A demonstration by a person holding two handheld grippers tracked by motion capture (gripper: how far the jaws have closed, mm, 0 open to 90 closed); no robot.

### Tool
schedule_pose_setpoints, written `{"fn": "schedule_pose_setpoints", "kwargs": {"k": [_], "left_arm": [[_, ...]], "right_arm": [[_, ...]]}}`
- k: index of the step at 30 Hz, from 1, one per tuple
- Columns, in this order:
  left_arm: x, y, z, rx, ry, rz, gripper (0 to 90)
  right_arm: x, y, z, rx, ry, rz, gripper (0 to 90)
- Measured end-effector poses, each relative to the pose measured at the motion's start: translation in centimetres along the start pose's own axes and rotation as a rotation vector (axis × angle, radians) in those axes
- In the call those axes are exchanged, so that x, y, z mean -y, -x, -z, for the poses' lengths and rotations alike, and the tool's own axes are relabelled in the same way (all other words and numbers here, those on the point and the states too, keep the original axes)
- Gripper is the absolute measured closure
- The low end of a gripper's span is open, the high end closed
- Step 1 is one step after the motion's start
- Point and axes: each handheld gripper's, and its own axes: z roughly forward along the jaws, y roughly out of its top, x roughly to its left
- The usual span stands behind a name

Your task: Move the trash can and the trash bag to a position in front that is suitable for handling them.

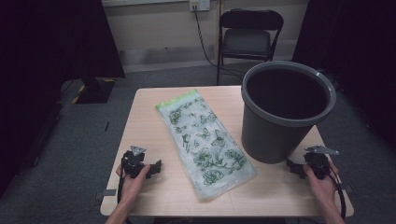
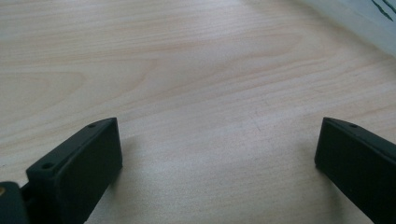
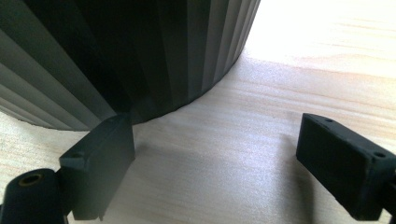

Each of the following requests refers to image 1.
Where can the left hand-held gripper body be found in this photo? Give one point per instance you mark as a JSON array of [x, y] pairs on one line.
[[132, 163]]

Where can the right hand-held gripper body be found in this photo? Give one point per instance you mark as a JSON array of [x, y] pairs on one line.
[[317, 161]]

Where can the dark grey trash bin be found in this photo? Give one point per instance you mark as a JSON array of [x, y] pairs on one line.
[[267, 140]]

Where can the clear green-printed plastic bag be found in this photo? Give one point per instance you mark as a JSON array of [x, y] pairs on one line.
[[202, 143]]

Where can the person's left hand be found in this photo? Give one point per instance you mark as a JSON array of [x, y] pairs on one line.
[[130, 188]]

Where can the person's right hand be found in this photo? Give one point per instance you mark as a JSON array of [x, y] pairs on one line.
[[323, 189]]

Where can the grey tape strip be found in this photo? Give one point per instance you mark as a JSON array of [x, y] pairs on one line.
[[347, 188], [107, 192]]

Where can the black stand base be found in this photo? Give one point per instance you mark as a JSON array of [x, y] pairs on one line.
[[93, 91]]

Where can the black curtain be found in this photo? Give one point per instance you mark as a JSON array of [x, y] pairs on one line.
[[46, 46], [358, 46]]

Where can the black folding chair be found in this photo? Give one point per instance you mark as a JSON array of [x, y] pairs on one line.
[[247, 42]]

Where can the white wall outlet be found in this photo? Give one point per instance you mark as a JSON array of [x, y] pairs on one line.
[[200, 4]]

